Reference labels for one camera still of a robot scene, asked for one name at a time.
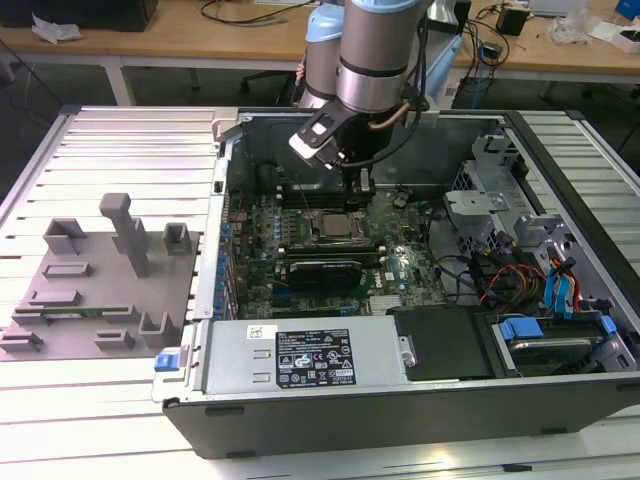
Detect silver CPU green substrate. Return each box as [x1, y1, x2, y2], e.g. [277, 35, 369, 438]
[319, 215, 353, 240]

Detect CPU socket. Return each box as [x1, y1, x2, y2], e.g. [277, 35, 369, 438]
[308, 207, 374, 247]

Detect black office chair base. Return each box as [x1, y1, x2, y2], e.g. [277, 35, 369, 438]
[239, 68, 302, 102]

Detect silver metal drive cage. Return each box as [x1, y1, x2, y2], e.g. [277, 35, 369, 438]
[442, 132, 531, 261]

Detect green motherboard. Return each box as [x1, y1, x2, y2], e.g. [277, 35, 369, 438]
[227, 187, 451, 320]

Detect small silver heatsink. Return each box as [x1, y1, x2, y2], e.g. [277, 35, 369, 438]
[368, 294, 402, 317]

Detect small black box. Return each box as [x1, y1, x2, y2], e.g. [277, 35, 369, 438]
[495, 5, 530, 37]

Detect black plastic bay cover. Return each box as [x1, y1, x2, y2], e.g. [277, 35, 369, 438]
[386, 304, 496, 381]

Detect wooden workbench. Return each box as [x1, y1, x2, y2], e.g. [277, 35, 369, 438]
[0, 0, 640, 109]

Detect clear plastic bag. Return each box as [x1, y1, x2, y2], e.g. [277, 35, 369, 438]
[545, 7, 594, 47]

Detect silver power supply with label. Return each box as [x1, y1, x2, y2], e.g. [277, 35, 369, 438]
[202, 318, 404, 399]

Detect black and silver PC case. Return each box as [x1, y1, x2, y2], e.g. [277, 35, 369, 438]
[151, 107, 640, 460]

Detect hard disk in blue carrier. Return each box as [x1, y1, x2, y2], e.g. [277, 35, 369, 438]
[492, 313, 619, 379]

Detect white cardboard box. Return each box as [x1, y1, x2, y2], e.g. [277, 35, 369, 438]
[588, 19, 640, 55]

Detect grey parts rack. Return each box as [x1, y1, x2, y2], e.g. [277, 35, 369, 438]
[0, 192, 202, 362]

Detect black equipment case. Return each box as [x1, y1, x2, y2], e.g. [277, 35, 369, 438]
[0, 0, 160, 32]

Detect crumpled white paper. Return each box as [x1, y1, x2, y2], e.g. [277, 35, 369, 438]
[30, 13, 84, 45]

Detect green RAM stick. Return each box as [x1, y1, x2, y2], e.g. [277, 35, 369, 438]
[42, 309, 107, 320]

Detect black camera cable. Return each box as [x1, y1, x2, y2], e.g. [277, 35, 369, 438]
[314, 14, 432, 172]

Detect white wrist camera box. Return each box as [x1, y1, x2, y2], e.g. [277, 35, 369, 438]
[288, 112, 347, 170]

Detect silver metal bracket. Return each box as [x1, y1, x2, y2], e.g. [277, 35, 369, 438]
[514, 213, 581, 281]

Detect red yellow black wire bundle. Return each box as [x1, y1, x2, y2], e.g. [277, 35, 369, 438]
[477, 263, 547, 305]

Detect blue flat data wire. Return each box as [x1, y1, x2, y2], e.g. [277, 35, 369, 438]
[543, 252, 577, 320]

